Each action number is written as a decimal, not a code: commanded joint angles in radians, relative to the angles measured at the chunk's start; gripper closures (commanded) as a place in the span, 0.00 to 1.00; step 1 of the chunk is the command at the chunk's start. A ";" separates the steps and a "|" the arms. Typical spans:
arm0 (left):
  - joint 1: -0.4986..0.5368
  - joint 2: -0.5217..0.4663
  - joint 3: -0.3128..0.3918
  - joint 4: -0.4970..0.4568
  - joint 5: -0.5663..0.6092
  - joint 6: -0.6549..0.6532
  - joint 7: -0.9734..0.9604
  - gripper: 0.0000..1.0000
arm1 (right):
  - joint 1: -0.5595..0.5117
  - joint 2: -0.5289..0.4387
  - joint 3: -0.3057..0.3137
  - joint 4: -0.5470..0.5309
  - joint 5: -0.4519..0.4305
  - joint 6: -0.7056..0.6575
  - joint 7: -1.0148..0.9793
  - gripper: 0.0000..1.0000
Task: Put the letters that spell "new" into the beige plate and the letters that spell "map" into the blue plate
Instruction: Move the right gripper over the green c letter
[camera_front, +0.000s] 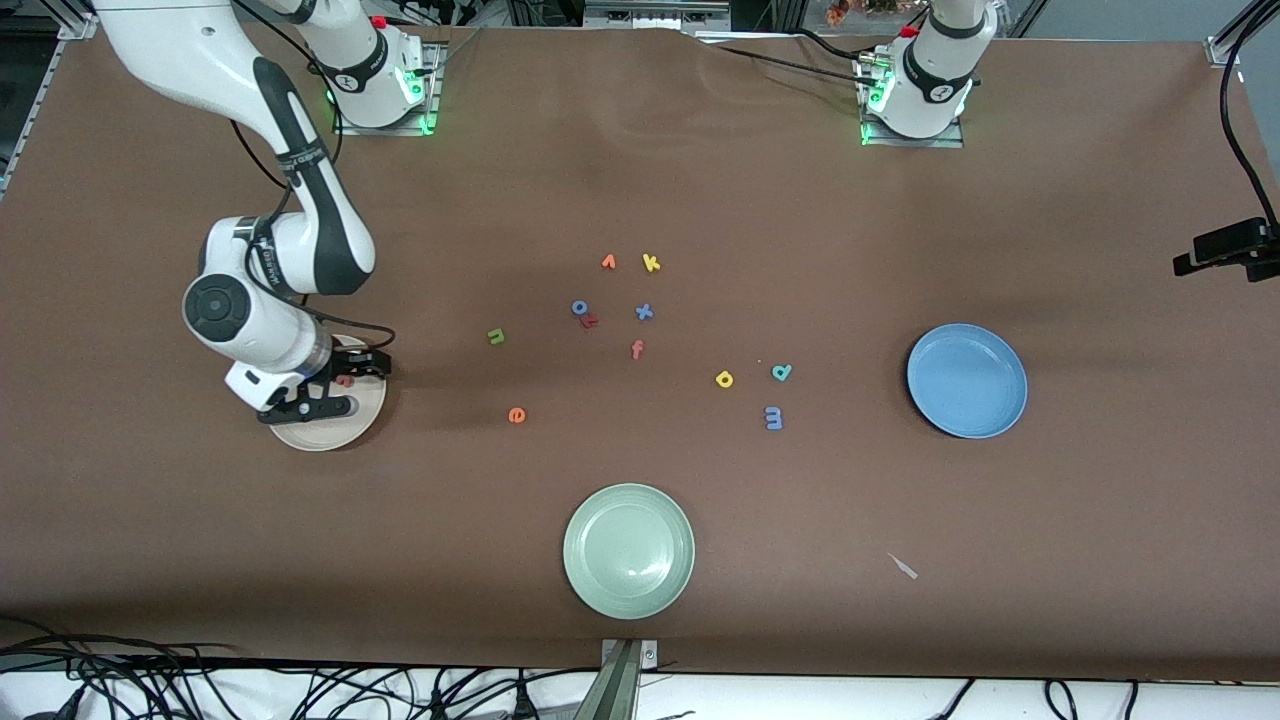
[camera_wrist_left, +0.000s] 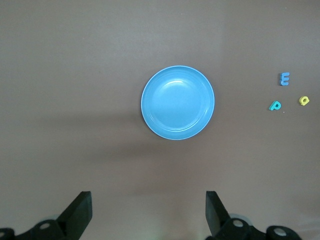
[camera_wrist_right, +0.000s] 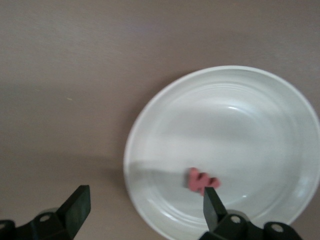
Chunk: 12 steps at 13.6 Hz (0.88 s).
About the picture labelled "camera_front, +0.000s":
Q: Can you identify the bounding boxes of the brown table cover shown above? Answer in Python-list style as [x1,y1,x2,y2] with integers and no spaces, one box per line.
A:
[0,18,1280,681]

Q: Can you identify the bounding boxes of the grey metal rail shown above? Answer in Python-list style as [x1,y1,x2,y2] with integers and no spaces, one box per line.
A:
[585,0,731,31]

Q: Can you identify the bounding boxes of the aluminium frame profile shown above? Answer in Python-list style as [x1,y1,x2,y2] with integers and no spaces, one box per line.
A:
[0,15,98,196]
[1205,0,1280,69]

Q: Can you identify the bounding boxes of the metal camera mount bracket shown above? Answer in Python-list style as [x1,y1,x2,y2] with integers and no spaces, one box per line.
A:
[575,638,659,720]

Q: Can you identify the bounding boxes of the pale green round plate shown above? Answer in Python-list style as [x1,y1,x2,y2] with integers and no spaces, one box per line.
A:
[562,483,696,621]

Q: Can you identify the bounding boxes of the black base cable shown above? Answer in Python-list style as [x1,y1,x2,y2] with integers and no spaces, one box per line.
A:
[798,28,873,65]
[715,45,879,88]

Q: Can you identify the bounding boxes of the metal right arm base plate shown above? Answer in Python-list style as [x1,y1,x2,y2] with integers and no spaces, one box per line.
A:
[333,45,441,136]

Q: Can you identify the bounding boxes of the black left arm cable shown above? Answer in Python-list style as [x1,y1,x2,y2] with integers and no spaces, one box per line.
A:
[1219,0,1280,226]

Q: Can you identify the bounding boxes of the blue round plate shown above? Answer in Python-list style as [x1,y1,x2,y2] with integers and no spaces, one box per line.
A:
[906,323,1029,440]

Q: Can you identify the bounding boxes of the beige round plate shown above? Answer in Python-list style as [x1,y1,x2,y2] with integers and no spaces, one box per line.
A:
[266,334,387,452]

